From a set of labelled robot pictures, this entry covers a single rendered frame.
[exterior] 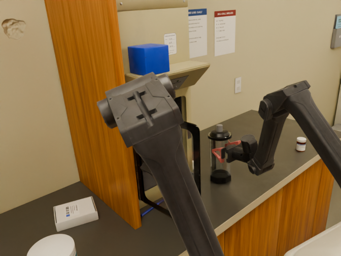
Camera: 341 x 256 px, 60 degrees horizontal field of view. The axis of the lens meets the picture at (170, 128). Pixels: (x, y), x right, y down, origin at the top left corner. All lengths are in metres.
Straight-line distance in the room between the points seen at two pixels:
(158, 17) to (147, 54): 0.21
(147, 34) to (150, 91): 0.72
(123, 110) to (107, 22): 0.57
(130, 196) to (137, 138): 0.77
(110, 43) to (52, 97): 0.57
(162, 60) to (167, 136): 0.67
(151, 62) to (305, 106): 0.48
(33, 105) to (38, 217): 0.47
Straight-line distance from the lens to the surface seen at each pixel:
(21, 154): 1.45
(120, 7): 1.04
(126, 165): 1.04
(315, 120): 0.82
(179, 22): 1.19
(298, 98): 0.83
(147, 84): 0.40
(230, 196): 1.35
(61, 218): 1.27
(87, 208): 1.29
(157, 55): 0.99
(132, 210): 1.15
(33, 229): 1.34
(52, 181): 1.54
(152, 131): 0.35
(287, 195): 1.69
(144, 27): 1.09
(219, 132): 1.34
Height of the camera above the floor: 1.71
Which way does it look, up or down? 22 degrees down
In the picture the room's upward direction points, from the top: 3 degrees counter-clockwise
